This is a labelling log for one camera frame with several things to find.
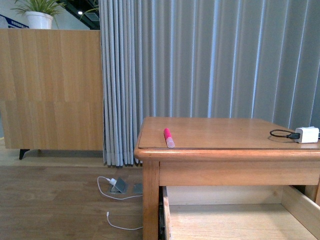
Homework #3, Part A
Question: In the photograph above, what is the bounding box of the white potted plant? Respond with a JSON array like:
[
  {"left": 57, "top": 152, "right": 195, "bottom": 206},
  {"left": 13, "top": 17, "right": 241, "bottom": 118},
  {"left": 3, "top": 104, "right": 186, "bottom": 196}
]
[{"left": 12, "top": 0, "right": 66, "bottom": 30}]

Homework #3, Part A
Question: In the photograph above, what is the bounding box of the white power adapter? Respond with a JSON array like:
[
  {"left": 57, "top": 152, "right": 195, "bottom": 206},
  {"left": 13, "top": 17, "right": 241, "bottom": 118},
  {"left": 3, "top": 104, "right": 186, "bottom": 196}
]
[{"left": 295, "top": 126, "right": 320, "bottom": 144}]

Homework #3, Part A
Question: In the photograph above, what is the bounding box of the wooden nightstand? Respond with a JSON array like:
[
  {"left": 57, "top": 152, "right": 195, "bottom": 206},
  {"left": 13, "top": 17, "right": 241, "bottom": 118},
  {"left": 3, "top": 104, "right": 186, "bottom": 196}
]
[{"left": 134, "top": 117, "right": 320, "bottom": 240}]

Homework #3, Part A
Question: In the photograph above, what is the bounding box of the pink marker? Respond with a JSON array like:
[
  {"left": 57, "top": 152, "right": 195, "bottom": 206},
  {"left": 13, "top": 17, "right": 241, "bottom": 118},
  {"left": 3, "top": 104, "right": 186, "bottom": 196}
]
[{"left": 163, "top": 128, "right": 175, "bottom": 148}]

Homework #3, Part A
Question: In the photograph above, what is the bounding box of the white floor charger cable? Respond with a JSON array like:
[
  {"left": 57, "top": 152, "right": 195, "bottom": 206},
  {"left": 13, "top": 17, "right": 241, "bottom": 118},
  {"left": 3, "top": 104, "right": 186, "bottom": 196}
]
[{"left": 96, "top": 175, "right": 144, "bottom": 231}]

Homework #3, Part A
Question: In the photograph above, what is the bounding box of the wooden drawer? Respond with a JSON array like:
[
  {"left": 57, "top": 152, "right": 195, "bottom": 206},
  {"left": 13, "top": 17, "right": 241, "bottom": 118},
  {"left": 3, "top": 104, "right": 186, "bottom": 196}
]
[{"left": 159, "top": 186, "right": 320, "bottom": 240}]

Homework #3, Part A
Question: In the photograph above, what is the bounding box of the grey pleated curtain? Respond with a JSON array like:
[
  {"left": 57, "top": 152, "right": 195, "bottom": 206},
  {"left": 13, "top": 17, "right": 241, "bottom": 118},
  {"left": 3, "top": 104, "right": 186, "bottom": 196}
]
[{"left": 99, "top": 0, "right": 320, "bottom": 167}]

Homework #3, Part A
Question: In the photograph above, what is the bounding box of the open metal floor socket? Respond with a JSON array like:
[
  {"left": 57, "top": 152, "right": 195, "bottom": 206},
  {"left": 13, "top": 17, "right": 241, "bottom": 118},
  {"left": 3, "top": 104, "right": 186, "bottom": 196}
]
[{"left": 109, "top": 177, "right": 129, "bottom": 194}]

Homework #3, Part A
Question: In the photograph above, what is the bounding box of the closed metal floor socket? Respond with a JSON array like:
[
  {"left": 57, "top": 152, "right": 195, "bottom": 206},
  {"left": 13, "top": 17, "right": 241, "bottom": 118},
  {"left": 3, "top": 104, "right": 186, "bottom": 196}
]
[{"left": 133, "top": 183, "right": 143, "bottom": 195}]

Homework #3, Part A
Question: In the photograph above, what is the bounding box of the black usb cable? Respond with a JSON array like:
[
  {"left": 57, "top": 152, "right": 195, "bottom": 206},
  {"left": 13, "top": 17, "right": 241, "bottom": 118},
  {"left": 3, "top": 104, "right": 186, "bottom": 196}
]
[{"left": 269, "top": 128, "right": 301, "bottom": 141}]

